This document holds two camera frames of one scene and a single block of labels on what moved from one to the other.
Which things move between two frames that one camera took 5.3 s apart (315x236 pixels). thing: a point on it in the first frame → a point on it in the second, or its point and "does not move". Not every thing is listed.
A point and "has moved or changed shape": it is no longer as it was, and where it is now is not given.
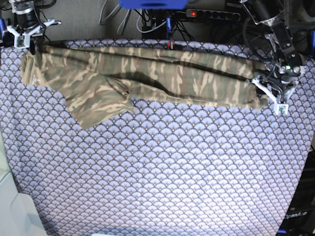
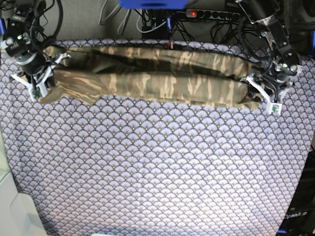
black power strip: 212,14 does not move
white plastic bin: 19,215 does not move
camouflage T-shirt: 99,82 has moved or changed shape
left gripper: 36,46 → 34,64
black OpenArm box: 299,220 does not move
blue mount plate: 154,4 does not move
